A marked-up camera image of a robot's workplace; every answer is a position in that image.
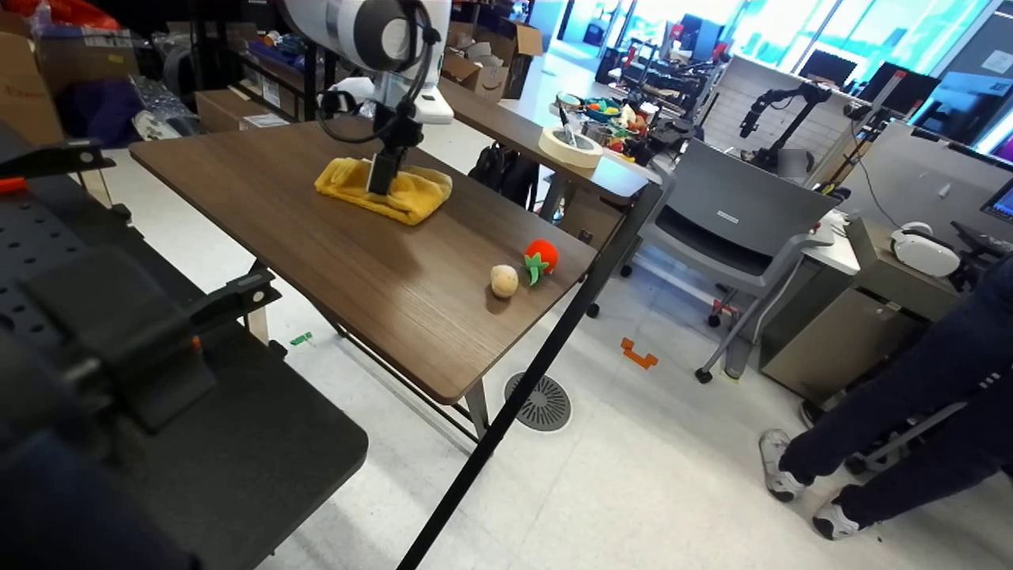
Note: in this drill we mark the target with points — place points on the brown cardboard box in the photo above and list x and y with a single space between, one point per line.
477 73

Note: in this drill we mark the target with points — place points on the white tape roll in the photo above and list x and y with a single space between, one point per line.
571 154

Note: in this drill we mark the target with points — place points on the orange floor marker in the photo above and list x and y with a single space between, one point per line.
636 356

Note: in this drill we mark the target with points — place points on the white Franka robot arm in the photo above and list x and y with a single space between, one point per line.
348 27

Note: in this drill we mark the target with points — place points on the large black backpack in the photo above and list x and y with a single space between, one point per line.
506 175

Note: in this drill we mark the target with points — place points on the beige ball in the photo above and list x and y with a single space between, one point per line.
503 283

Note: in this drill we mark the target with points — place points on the round floor drain cover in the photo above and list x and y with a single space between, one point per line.
553 405

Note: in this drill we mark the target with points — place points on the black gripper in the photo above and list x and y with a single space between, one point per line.
401 132

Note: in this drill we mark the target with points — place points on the person in dark trousers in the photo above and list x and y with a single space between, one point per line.
929 399

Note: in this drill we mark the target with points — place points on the red and green toy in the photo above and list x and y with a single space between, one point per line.
543 254

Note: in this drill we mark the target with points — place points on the grey cabinet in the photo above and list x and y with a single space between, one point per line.
824 317

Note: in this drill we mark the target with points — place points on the white rounded device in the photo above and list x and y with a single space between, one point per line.
923 254

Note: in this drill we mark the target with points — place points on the yellow towel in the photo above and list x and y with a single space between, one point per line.
421 194

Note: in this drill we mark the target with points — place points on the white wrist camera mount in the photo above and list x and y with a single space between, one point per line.
434 107

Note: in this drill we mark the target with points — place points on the flat brown box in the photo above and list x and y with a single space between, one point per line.
239 112

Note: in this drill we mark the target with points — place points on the black background robot arm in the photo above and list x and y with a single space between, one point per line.
777 129

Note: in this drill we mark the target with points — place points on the black tripod pole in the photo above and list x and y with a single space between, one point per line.
506 417

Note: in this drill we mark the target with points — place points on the grey plastic cart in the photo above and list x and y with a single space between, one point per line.
730 207

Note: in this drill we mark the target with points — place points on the light grey desk partition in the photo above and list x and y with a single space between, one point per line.
738 107

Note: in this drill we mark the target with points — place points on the black monitor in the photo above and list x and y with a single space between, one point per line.
824 72
897 89

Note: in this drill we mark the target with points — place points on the long wooden desk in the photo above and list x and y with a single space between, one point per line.
495 117

